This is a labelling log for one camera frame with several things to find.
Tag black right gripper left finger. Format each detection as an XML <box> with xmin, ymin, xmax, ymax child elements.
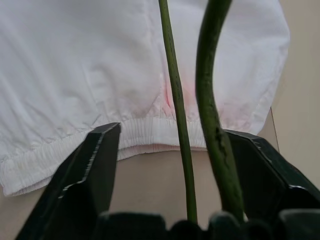
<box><xmin>15</xmin><ymin>122</ymin><xmax>122</xmax><ymax>240</ymax></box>

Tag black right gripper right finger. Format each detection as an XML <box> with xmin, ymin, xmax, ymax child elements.
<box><xmin>223</xmin><ymin>129</ymin><xmax>320</xmax><ymax>224</ymax></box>

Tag thick green cable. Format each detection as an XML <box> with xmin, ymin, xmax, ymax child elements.
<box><xmin>158</xmin><ymin>0</ymin><xmax>245</xmax><ymax>224</ymax></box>

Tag white shorts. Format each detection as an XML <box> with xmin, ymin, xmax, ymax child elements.
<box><xmin>0</xmin><ymin>0</ymin><xmax>291</xmax><ymax>197</ymax></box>

